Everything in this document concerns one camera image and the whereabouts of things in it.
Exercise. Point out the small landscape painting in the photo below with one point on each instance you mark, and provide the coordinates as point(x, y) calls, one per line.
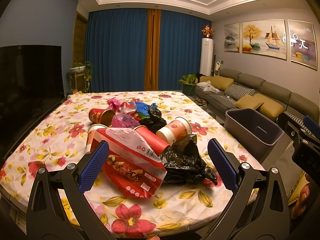
point(232, 38)

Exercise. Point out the red snack bag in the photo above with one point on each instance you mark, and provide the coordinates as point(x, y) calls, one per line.
point(132, 165)

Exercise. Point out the white paper cup left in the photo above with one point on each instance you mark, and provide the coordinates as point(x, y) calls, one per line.
point(91, 132)

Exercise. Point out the red flower decoration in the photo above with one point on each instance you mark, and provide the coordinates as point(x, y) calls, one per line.
point(207, 31)

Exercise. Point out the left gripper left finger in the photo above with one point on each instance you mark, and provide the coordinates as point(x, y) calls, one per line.
point(57, 207)

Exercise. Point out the right hand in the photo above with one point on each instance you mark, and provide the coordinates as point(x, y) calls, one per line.
point(300, 205)

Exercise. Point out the plant on stand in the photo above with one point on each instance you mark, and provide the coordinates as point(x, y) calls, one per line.
point(80, 76)

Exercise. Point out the clear red wrapper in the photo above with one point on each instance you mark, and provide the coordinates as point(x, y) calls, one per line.
point(128, 108)

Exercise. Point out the blue curtain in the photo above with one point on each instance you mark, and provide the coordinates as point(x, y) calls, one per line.
point(142, 49)

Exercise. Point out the large black plastic bag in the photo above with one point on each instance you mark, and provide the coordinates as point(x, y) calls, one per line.
point(183, 163)

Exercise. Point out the yellow cushion far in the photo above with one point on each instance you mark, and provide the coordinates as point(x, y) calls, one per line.
point(218, 82)

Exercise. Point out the potted plant by sofa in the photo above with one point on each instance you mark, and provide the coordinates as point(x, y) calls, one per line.
point(188, 83)

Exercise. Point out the red gold-lined cup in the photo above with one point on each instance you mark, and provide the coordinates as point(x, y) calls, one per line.
point(101, 116)

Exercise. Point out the red paper cup tube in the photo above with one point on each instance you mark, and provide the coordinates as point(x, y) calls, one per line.
point(157, 144)

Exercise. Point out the wooden door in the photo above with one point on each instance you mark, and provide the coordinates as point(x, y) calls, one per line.
point(79, 35)

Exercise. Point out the floral tablecloth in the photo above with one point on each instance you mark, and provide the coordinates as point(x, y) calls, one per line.
point(60, 139)

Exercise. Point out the black television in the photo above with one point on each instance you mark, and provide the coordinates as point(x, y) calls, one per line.
point(31, 85)

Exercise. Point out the purple right painting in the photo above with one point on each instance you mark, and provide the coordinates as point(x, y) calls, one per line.
point(303, 43)

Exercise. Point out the grey trash bin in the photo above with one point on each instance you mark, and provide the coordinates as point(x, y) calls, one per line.
point(254, 131)

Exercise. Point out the white cloth on sofa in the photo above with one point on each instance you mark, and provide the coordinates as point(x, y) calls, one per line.
point(207, 87)

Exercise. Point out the grey sectional sofa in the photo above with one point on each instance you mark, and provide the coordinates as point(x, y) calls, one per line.
point(294, 104)

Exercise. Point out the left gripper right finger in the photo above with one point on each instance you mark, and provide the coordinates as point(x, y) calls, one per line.
point(258, 207)

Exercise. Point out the small black plastic bag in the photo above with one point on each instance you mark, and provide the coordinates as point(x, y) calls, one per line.
point(154, 120)

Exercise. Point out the orange curtain strip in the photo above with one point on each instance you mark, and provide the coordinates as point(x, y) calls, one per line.
point(151, 73)

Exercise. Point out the orange patterned paper cup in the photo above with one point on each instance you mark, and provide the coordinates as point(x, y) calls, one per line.
point(175, 130)

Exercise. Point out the yellow cushion front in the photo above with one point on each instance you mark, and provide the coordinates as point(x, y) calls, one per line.
point(248, 101)

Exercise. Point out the yellow cushion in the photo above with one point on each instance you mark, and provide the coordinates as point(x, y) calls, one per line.
point(270, 108)
point(248, 101)
point(218, 82)

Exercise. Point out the tree and ship painting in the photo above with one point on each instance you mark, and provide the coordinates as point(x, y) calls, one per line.
point(265, 38)

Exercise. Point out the white standing air conditioner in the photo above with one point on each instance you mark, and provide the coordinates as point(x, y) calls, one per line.
point(206, 60)

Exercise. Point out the small pink plastic bag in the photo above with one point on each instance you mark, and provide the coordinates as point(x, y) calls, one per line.
point(113, 104)

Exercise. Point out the patterned cushion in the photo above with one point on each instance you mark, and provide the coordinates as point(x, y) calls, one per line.
point(236, 92)

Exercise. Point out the blue foam net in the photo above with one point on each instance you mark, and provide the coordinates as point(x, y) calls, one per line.
point(143, 108)

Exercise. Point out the yellow cushion back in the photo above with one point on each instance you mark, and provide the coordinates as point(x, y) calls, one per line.
point(270, 108)

